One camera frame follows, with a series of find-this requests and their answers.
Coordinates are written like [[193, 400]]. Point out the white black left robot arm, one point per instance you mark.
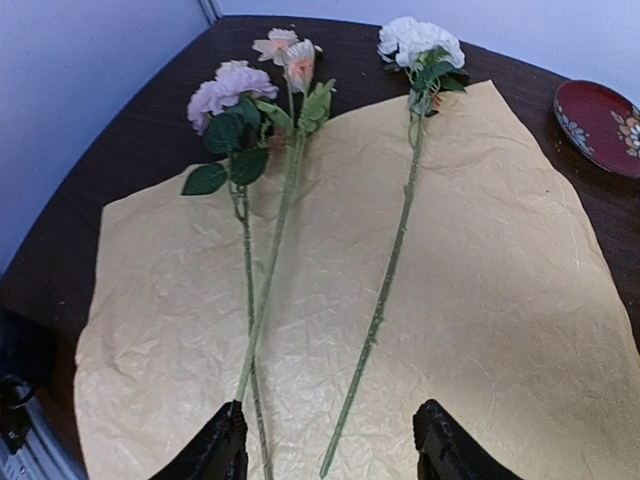
[[28, 353]]

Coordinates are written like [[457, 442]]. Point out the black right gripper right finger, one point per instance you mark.
[[447, 451]]

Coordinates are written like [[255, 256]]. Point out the lilac pink flower stem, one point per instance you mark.
[[224, 112]]

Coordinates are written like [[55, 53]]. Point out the peach pink flower stem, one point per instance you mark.
[[309, 104]]

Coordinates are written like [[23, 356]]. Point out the left aluminium frame post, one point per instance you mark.
[[211, 10]]

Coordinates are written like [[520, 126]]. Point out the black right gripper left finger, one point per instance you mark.
[[217, 451]]

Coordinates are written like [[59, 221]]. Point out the orange yellow wrapping paper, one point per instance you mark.
[[502, 309]]

